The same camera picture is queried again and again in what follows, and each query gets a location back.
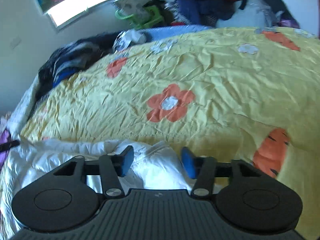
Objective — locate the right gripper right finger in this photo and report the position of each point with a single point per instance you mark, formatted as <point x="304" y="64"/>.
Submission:
<point x="200" y="169"/>

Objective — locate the white quilted puffer jacket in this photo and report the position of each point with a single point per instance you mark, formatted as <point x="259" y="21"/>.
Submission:
<point x="53" y="191"/>

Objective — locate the dark striped clothes pile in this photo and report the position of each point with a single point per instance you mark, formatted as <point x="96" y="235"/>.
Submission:
<point x="70" y="59"/>

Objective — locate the light blue knitted blanket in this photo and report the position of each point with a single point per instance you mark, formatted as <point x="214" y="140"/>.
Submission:
<point x="155" y="34"/>

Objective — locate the white quilted blanket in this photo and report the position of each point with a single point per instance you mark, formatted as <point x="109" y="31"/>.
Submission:
<point x="22" y="111"/>

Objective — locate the white wall switch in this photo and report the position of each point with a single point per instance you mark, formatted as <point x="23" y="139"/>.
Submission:
<point x="15" y="42"/>

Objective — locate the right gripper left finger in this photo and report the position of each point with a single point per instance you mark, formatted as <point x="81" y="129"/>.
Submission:
<point x="111" y="167"/>

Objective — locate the floral cushion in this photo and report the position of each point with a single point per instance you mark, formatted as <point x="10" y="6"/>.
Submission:
<point x="131" y="7"/>

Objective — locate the window with bright light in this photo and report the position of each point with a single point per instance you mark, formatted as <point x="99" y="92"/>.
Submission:
<point x="67" y="11"/>

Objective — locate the red and black clothes pile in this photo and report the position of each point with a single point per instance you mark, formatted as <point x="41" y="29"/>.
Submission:
<point x="235" y="13"/>

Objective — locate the yellow floral bedspread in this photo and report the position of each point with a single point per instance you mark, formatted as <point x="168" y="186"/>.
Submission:
<point x="233" y="93"/>

